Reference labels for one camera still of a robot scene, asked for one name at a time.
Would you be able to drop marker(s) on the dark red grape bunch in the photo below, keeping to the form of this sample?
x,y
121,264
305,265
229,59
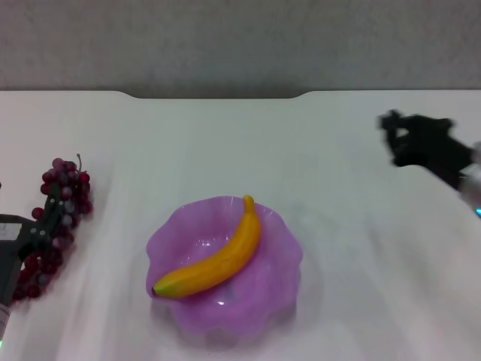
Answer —
x,y
67,178

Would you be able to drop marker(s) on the yellow banana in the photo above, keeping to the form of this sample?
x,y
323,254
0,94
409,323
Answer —
x,y
225,259

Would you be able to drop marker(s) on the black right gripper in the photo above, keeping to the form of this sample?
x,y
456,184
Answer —
x,y
436,150

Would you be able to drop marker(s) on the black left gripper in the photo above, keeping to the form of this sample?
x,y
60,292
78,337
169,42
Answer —
x,y
9,270

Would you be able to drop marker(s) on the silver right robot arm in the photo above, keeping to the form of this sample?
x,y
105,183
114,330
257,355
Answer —
x,y
471,176

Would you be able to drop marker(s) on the purple wavy plastic bowl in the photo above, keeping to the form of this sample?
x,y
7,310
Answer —
x,y
259,286

